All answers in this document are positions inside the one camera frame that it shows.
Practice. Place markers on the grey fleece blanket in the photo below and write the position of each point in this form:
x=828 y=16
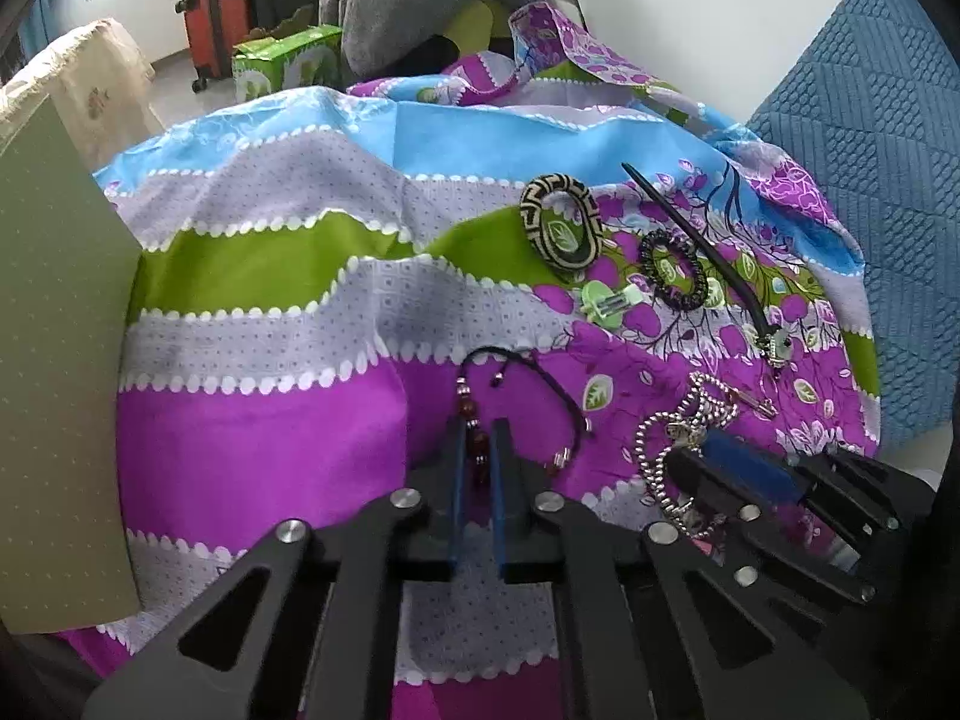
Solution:
x=420 y=0

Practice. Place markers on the pale green box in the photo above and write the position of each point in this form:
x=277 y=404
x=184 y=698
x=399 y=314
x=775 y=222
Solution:
x=60 y=352

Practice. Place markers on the colourful printed bedsheet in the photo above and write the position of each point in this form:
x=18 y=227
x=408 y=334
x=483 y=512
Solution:
x=262 y=427

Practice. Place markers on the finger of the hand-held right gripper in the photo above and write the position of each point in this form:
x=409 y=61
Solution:
x=750 y=465
x=847 y=487

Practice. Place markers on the red suitcase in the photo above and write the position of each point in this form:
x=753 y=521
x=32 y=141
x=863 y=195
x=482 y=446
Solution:
x=217 y=22

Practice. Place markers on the green carton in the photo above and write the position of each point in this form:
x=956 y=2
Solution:
x=300 y=60

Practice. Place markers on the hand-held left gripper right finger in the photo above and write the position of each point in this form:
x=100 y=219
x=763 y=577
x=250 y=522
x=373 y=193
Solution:
x=501 y=502

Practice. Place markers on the black beige woven bangle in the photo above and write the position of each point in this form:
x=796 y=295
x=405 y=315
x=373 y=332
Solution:
x=536 y=195

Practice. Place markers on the black hair stick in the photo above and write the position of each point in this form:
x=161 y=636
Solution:
x=679 y=221

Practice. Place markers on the blue quilted cushion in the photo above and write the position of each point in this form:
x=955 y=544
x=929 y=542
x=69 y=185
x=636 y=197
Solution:
x=862 y=127

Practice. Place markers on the green cushion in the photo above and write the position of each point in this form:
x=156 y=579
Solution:
x=480 y=22

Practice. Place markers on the green hair clip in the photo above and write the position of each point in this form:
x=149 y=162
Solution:
x=596 y=300

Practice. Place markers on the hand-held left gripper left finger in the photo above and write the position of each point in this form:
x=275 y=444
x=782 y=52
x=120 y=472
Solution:
x=456 y=499

